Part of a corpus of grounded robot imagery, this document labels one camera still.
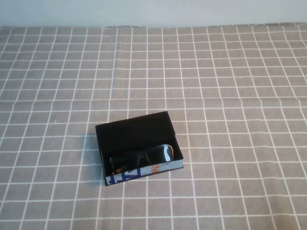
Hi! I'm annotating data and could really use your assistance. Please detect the black printed glasses case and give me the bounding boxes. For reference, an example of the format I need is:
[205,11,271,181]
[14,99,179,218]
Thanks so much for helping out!
[94,111,185,187]

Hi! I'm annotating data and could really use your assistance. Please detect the black framed glasses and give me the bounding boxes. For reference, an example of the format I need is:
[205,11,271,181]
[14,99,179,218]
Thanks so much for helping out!
[109,143,175,173]

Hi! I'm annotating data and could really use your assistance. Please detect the grey white-checked tablecloth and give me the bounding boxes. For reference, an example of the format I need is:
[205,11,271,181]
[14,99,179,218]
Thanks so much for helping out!
[0,23,307,230]

